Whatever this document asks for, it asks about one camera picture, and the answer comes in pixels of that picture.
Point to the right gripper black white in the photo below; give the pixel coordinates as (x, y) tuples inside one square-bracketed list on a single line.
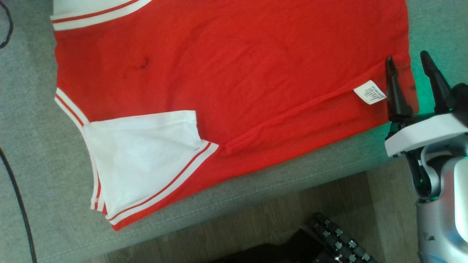
[(424, 133)]

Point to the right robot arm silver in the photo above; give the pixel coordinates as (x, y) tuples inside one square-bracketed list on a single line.
[(438, 226)]

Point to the red white jersey shirt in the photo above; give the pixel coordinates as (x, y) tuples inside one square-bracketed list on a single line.
[(237, 73)]

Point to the grey sofa seat cushion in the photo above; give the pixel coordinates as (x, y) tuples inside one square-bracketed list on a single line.
[(36, 146)]

